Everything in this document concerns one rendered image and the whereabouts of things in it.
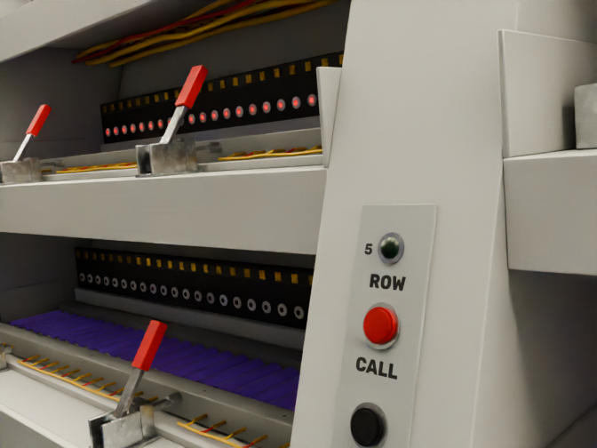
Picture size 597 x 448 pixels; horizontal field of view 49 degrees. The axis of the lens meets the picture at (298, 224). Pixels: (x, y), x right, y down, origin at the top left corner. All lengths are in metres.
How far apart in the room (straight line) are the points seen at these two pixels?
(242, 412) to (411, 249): 0.21
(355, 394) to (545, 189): 0.12
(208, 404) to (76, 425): 0.11
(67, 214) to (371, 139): 0.32
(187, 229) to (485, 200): 0.21
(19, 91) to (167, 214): 0.49
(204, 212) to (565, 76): 0.22
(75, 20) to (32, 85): 0.27
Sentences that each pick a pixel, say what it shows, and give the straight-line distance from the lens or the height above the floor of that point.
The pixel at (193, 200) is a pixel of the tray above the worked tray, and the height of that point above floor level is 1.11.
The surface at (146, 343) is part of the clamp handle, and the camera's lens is 0.48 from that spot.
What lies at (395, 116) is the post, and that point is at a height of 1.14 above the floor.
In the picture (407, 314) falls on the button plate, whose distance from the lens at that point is 0.28.
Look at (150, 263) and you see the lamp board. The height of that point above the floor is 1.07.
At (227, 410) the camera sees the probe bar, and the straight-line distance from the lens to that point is 0.46.
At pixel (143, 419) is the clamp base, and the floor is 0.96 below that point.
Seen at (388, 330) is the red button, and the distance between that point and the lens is 0.28.
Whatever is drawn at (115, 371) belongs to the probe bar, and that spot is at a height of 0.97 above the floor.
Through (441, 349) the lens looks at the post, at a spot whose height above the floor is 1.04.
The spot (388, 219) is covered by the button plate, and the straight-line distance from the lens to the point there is 0.29.
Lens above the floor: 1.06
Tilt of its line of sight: 6 degrees up
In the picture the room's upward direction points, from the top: 8 degrees clockwise
